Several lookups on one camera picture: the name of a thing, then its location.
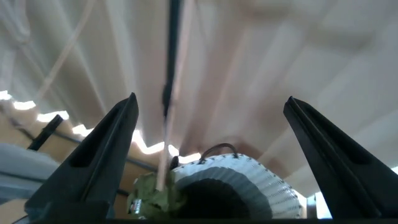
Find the beige curtain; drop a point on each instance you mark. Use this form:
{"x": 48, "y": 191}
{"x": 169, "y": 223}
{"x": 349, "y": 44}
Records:
{"x": 280, "y": 62}

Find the green printed garment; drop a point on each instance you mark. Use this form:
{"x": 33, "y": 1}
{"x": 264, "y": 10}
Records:
{"x": 152, "y": 199}

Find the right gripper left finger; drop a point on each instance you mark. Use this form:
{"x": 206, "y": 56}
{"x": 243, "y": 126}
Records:
{"x": 62, "y": 193}

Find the black clothes rack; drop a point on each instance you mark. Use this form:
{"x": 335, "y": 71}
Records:
{"x": 172, "y": 46}

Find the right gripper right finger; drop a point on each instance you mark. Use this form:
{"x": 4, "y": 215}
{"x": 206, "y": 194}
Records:
{"x": 348, "y": 186}

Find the white laundry basket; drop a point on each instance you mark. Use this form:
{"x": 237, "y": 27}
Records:
{"x": 248, "y": 174}

